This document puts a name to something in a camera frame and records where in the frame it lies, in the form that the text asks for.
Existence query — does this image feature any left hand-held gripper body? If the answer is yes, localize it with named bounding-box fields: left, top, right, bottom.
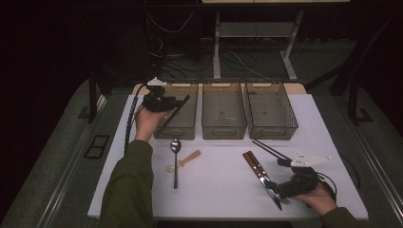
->
left=142, top=76, right=175, bottom=113

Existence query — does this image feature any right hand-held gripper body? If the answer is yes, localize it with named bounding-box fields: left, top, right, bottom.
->
left=275, top=152, right=333, bottom=199

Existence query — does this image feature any black chopstick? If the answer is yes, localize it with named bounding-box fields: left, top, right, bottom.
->
left=164, top=94, right=192, bottom=126
left=162, top=96, right=190, bottom=129

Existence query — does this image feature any dark brown chopstick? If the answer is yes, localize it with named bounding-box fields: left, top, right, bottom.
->
left=254, top=139, right=293, bottom=161
left=251, top=140, right=283, bottom=160

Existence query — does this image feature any smoky transparent plastic bin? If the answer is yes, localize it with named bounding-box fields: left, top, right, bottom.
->
left=153, top=82, right=200, bottom=141
left=244, top=81, right=299, bottom=142
left=201, top=82, right=248, bottom=141

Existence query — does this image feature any wooden-handled fork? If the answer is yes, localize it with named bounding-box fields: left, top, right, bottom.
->
left=246, top=150, right=292, bottom=205

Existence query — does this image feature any wooden-handled knife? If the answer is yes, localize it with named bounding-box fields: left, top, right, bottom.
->
left=241, top=151, right=283, bottom=212

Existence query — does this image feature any metal spoon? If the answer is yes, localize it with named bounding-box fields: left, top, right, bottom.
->
left=170, top=138, right=182, bottom=190

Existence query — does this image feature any wooden spoon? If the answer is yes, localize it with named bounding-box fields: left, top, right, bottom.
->
left=165, top=149, right=202, bottom=174

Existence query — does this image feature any person's right hand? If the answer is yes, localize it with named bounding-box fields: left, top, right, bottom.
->
left=291, top=182, right=338, bottom=217

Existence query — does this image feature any person's left hand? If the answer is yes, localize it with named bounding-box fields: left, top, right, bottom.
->
left=134, top=104, right=172, bottom=143

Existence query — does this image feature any black metal stand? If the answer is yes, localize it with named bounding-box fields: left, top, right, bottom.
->
left=346, top=72, right=374, bottom=126

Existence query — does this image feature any left hand-held gripper cable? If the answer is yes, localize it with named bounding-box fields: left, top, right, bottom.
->
left=124, top=84, right=146, bottom=156

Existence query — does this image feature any bundle of floor cables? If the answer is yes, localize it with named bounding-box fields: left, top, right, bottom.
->
left=158, top=47, right=270, bottom=80

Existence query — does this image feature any white metal desk frame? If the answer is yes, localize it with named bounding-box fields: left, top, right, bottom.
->
left=212, top=10, right=304, bottom=83

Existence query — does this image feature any white hanging cable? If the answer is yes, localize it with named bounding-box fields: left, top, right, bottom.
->
left=146, top=10, right=195, bottom=34

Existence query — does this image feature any metal floor rail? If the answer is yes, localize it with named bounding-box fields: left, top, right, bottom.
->
left=348, top=120, right=403, bottom=217
left=37, top=94, right=107, bottom=228

